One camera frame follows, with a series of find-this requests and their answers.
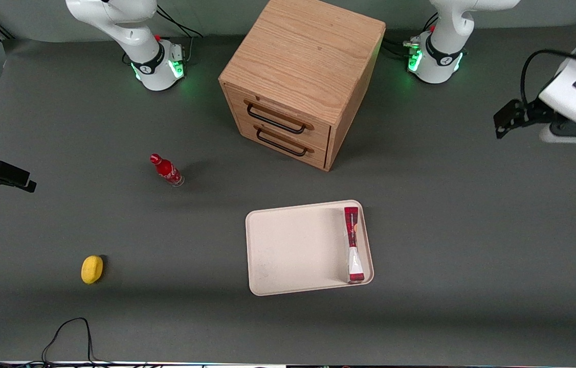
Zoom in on wooden drawer front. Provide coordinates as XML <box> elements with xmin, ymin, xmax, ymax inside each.
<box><xmin>234</xmin><ymin>113</ymin><xmax>329</xmax><ymax>170</ymax></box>
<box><xmin>224</xmin><ymin>83</ymin><xmax>331</xmax><ymax>150</ymax></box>

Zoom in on red cola bottle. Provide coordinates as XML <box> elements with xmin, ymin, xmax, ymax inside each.
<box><xmin>149</xmin><ymin>153</ymin><xmax>185</xmax><ymax>188</ymax></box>

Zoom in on beige rectangular tray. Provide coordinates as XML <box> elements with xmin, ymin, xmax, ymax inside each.
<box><xmin>245</xmin><ymin>200</ymin><xmax>374</xmax><ymax>296</ymax></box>

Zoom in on black arm base cables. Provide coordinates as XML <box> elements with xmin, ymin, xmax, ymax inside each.
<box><xmin>155</xmin><ymin>4</ymin><xmax>205</xmax><ymax>65</ymax></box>
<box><xmin>381</xmin><ymin>12</ymin><xmax>440</xmax><ymax>61</ymax></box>

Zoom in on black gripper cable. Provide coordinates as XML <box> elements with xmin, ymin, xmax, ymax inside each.
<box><xmin>520</xmin><ymin>49</ymin><xmax>576</xmax><ymax>108</ymax></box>

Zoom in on wooden drawer cabinet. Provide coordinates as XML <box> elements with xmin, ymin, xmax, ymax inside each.
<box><xmin>218</xmin><ymin>0</ymin><xmax>387</xmax><ymax>172</ymax></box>

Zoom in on black looped cable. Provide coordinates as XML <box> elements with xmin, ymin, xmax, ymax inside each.
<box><xmin>41</xmin><ymin>317</ymin><xmax>97</xmax><ymax>364</ymax></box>

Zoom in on yellow lemon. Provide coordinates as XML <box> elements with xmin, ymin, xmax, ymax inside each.
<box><xmin>81</xmin><ymin>255</ymin><xmax>104</xmax><ymax>285</ymax></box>

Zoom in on red cookie box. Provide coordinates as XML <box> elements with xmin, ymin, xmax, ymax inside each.
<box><xmin>343</xmin><ymin>206</ymin><xmax>366</xmax><ymax>284</ymax></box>

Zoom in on black metal drawer handle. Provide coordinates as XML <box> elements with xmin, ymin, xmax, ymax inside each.
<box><xmin>254</xmin><ymin>125</ymin><xmax>315</xmax><ymax>157</ymax></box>
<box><xmin>244</xmin><ymin>99</ymin><xmax>315</xmax><ymax>135</ymax></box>

